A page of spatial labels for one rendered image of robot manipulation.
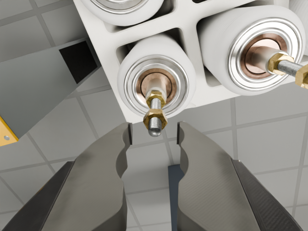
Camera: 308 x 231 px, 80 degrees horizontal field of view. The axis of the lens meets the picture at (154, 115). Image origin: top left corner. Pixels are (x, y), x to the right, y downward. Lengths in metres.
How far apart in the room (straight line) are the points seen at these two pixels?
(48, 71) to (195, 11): 0.21
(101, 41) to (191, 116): 0.33
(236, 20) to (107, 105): 0.39
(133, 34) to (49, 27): 0.28
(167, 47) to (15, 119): 0.17
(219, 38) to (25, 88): 0.22
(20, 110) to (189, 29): 0.22
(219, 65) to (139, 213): 0.69
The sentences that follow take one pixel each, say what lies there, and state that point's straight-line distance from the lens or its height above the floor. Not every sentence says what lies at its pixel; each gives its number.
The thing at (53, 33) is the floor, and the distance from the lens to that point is 0.52.
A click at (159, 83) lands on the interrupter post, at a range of 0.20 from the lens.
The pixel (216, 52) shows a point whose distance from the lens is 0.23.
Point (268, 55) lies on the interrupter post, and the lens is 0.21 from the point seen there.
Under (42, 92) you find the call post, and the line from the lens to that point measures 0.27.
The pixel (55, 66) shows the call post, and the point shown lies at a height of 0.19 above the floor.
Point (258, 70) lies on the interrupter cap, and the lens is 0.24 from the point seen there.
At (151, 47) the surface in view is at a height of 0.25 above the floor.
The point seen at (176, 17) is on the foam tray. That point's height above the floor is 0.18.
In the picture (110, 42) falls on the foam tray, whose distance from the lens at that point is 0.29.
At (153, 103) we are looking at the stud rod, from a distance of 0.17.
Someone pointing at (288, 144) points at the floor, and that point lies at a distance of 0.69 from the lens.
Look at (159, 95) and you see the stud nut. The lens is 0.18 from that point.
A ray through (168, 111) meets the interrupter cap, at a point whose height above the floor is 0.25.
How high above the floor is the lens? 0.46
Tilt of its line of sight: 62 degrees down
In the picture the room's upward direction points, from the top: 177 degrees counter-clockwise
